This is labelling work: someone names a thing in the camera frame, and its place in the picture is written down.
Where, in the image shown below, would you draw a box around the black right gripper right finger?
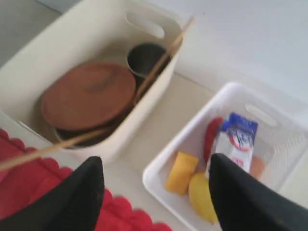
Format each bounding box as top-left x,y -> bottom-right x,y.
209,154 -> 308,231

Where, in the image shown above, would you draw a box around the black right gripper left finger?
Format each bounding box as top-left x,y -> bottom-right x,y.
0,156 -> 104,231

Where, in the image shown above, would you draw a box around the brown egg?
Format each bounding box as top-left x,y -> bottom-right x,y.
249,156 -> 265,179

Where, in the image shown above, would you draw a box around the yellow lemon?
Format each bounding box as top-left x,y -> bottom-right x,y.
188,172 -> 218,224

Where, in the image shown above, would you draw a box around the blue white milk carton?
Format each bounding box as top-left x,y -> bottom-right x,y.
210,112 -> 258,173

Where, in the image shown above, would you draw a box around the yellow cheese wedge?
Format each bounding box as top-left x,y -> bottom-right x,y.
165,152 -> 199,195

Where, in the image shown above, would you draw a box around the red sausage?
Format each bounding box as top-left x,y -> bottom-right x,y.
203,116 -> 224,163

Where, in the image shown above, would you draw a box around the brown wooden plate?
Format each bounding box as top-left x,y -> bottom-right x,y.
40,62 -> 136,130

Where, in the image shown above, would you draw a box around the stainless steel cup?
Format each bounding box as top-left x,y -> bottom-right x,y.
127,42 -> 167,79

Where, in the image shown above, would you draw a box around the wooden chopstick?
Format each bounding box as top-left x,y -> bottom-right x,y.
134,16 -> 195,103
0,128 -> 107,171

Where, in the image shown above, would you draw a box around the red scalloped table cloth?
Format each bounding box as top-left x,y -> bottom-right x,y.
0,128 -> 174,231

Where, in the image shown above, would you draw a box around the white perforated plastic basket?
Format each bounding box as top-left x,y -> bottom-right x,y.
142,82 -> 308,231

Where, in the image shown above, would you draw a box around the cream plastic bin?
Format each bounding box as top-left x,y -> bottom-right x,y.
0,0 -> 182,164

